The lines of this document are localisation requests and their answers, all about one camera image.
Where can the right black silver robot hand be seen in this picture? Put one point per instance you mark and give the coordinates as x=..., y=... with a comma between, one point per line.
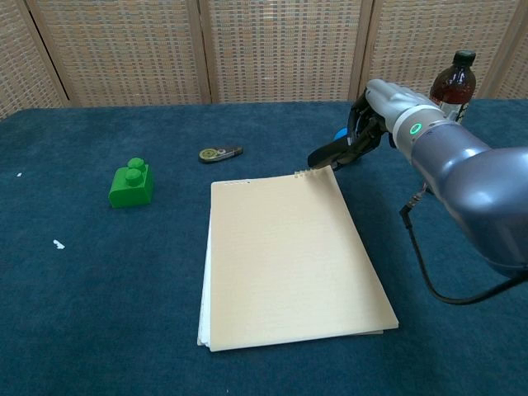
x=385, y=99

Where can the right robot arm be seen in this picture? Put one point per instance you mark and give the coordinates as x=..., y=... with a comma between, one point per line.
x=474, y=177

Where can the beige spiral notepad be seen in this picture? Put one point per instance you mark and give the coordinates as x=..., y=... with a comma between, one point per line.
x=288, y=255

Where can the blue ball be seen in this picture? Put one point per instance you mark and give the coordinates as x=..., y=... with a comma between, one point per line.
x=340, y=134

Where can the dark brown bottle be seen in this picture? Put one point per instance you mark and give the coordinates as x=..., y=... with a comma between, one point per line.
x=453, y=82

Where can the woven bamboo folding screen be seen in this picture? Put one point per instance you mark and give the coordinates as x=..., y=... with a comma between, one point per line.
x=268, y=49

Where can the correction tape dispenser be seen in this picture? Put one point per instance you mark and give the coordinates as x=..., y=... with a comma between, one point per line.
x=210, y=154

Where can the green toy building block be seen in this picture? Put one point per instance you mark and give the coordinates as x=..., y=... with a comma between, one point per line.
x=128, y=189

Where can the blue table cloth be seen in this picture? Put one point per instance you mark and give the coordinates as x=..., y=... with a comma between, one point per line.
x=103, y=309

